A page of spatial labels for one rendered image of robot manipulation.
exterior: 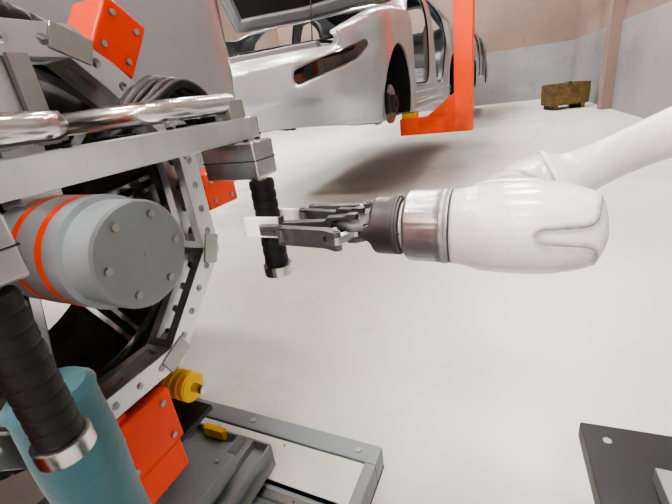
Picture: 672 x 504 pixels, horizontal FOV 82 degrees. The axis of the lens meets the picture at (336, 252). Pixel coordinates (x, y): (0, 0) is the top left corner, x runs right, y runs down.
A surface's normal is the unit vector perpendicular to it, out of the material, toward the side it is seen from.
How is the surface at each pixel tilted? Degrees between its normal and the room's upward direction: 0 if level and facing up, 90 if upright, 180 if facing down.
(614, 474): 0
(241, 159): 90
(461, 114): 90
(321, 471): 0
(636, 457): 0
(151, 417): 90
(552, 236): 81
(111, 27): 90
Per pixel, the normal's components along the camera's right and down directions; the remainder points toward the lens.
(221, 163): -0.40, 0.40
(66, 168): 0.91, 0.05
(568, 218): -0.24, -0.15
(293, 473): -0.12, -0.92
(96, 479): 0.73, 0.21
